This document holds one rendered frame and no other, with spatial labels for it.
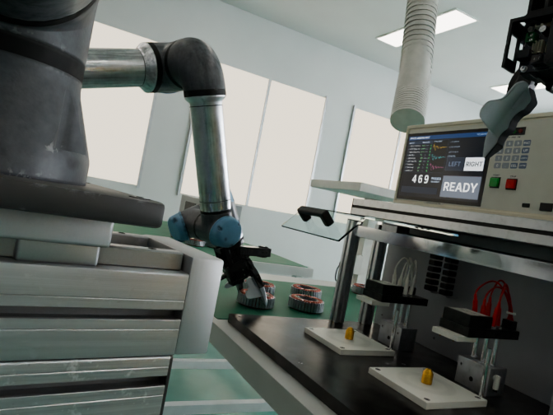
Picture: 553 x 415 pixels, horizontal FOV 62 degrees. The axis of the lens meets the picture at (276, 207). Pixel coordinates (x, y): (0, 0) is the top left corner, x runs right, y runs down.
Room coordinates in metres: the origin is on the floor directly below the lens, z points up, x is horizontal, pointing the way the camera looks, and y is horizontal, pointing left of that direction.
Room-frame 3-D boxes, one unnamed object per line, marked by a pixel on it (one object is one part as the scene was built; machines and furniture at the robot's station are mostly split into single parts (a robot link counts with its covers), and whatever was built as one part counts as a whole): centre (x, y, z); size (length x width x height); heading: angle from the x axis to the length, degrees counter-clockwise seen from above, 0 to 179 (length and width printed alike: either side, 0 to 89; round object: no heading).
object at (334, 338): (1.07, -0.22, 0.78); 0.15 x 0.15 x 0.01; 28
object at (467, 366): (0.92, -0.46, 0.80); 0.07 x 0.05 x 0.06; 28
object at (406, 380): (0.86, -0.33, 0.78); 0.15 x 0.15 x 0.01; 28
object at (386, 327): (1.14, -0.35, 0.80); 0.07 x 0.05 x 0.06; 28
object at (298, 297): (1.46, -0.15, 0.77); 0.11 x 0.11 x 0.04
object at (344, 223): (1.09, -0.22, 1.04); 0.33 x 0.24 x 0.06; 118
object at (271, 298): (1.39, 0.01, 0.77); 0.11 x 0.11 x 0.04
